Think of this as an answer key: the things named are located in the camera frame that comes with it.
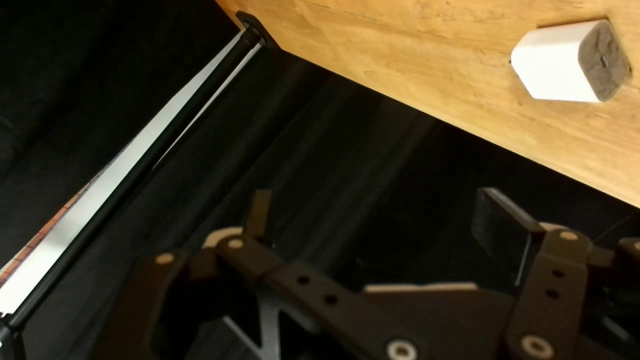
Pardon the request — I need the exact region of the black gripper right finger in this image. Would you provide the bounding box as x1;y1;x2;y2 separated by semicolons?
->
468;186;640;360

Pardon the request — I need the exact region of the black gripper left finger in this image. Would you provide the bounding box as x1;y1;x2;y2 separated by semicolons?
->
93;188;429;360

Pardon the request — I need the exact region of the silver metal frame pole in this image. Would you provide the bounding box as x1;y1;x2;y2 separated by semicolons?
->
0;28;267;321

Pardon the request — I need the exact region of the white cube charger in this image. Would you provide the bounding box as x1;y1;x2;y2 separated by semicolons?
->
508;17;635;106

